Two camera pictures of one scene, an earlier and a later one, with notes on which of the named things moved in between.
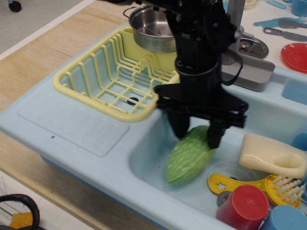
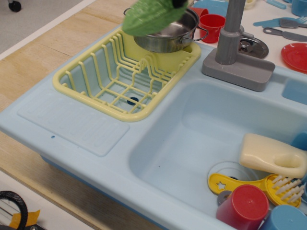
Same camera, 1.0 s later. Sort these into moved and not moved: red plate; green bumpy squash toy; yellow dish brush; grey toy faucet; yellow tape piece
Moved: green bumpy squash toy
Not moved: red plate; grey toy faucet; yellow tape piece; yellow dish brush
